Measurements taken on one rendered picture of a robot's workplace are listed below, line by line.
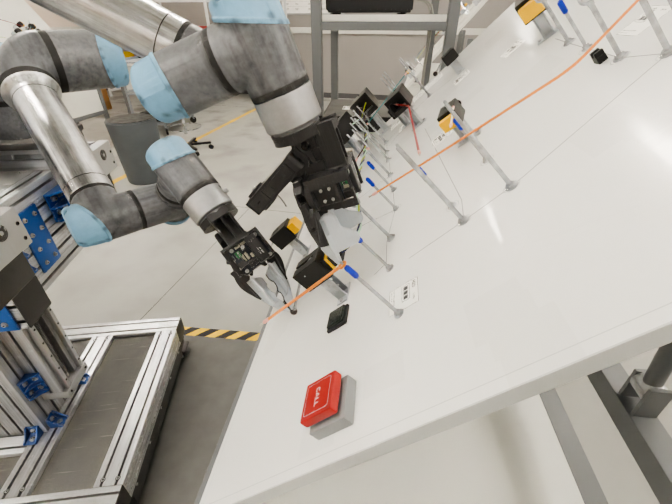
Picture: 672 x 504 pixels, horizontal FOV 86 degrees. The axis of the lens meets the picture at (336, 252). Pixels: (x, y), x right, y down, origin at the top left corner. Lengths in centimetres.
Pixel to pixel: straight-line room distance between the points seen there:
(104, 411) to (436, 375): 148
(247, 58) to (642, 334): 43
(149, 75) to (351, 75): 775
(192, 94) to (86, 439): 140
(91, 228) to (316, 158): 41
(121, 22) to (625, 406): 87
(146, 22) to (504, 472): 89
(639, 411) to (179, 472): 148
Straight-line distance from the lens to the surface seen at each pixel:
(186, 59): 47
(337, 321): 56
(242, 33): 45
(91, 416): 173
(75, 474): 162
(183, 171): 66
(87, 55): 98
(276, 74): 45
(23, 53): 97
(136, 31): 63
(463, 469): 76
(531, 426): 85
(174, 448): 177
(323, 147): 47
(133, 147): 409
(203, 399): 186
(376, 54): 807
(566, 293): 36
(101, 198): 74
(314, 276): 58
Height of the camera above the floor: 146
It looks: 33 degrees down
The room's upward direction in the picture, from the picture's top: straight up
